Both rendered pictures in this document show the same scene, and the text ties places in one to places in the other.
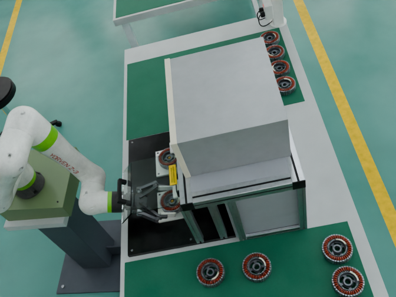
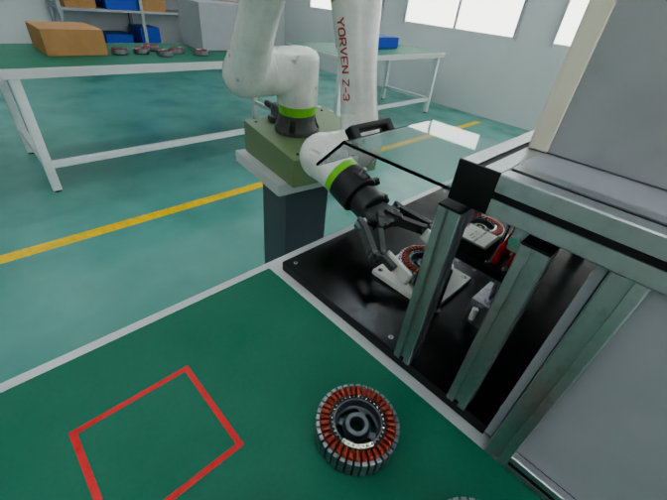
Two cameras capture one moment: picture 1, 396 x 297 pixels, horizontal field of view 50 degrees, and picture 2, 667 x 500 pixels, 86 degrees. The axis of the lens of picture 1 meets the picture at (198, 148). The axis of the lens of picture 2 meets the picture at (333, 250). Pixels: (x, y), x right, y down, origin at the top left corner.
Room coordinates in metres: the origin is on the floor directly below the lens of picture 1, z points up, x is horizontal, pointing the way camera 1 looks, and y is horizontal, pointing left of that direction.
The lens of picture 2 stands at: (0.44, 0.04, 1.24)
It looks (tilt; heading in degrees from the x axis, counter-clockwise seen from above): 36 degrees down; 32
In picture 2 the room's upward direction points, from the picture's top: 7 degrees clockwise
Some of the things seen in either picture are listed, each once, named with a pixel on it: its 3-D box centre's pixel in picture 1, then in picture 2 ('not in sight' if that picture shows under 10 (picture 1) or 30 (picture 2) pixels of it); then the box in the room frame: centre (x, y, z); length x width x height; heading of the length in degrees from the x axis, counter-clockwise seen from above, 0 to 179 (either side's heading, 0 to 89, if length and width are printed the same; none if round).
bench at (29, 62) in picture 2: not in sight; (175, 101); (2.28, 2.91, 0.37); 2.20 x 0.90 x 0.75; 170
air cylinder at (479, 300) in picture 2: not in sight; (488, 307); (1.02, 0.04, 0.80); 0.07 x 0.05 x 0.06; 170
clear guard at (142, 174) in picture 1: (159, 185); (442, 167); (0.98, 0.19, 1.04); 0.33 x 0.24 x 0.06; 80
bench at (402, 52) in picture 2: not in sight; (366, 81); (4.69, 2.47, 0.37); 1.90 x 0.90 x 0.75; 170
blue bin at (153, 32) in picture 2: not in sight; (145, 37); (3.94, 6.02, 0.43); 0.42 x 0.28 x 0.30; 81
